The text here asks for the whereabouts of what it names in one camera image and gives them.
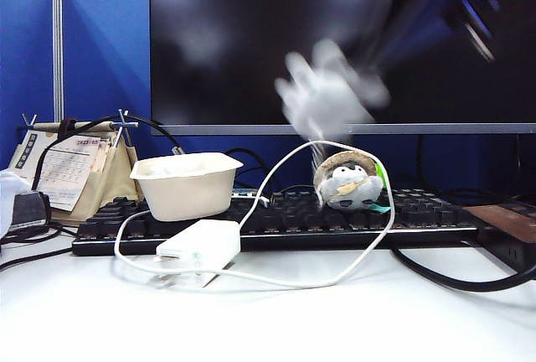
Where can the black computer monitor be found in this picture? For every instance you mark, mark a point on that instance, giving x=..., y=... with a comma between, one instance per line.
x=234, y=10

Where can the white power adapter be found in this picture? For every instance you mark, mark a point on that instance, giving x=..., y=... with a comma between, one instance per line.
x=201, y=240

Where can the aluminium partition frame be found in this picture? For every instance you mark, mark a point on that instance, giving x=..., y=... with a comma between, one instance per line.
x=58, y=43

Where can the black power strip brown top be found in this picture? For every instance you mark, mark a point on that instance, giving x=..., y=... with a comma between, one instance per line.
x=502, y=219

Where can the small blue white box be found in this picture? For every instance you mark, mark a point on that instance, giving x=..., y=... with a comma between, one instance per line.
x=245, y=192

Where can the white square bowl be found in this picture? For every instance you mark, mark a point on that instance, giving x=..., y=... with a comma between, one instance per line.
x=188, y=198

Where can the grey monitor stand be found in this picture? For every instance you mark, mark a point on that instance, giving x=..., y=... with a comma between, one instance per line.
x=324, y=153

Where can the white calendar paper sheet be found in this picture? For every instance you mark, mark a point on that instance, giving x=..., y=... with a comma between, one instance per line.
x=67, y=173

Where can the black computer keyboard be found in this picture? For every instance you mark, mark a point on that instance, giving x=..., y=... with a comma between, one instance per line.
x=293, y=219

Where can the small black box device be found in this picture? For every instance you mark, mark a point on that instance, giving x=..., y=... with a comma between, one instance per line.
x=29, y=210

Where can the white card with black print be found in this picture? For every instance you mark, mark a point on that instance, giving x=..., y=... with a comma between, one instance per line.
x=27, y=152

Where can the white plastic bag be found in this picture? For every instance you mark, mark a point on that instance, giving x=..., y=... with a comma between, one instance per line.
x=8, y=198

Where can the grey penguin plush straw hat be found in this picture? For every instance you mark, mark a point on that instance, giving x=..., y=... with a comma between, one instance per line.
x=352, y=188

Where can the beige canvas desk calendar stand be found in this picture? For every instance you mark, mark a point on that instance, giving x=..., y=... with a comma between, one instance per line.
x=111, y=186

